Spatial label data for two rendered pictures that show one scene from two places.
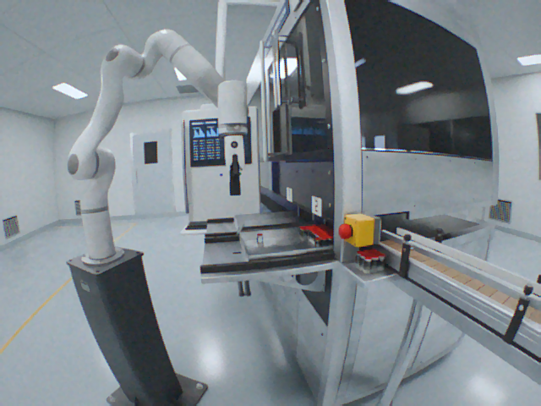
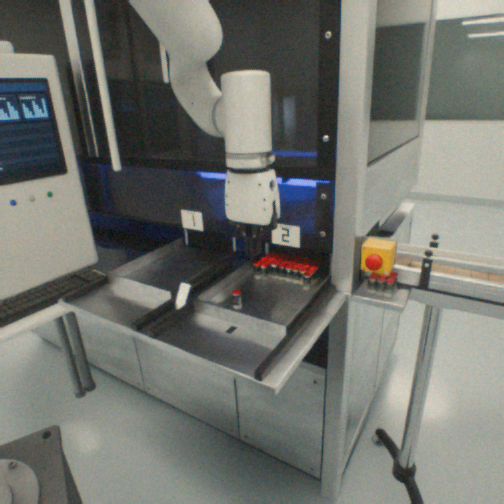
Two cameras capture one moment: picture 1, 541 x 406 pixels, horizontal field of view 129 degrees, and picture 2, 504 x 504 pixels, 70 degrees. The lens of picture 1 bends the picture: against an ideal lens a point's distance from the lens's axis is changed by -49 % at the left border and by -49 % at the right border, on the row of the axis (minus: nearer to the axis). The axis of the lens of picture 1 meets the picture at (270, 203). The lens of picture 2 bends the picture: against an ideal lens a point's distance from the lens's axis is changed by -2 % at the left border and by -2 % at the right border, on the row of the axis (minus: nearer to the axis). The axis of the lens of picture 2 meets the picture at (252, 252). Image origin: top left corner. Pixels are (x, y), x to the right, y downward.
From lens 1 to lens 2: 0.67 m
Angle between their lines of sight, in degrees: 46
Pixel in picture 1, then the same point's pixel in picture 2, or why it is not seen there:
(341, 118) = (360, 134)
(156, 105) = not seen: outside the picture
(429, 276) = (464, 283)
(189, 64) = (197, 13)
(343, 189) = (356, 216)
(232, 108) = (267, 126)
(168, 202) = not seen: outside the picture
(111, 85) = not seen: outside the picture
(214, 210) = (14, 272)
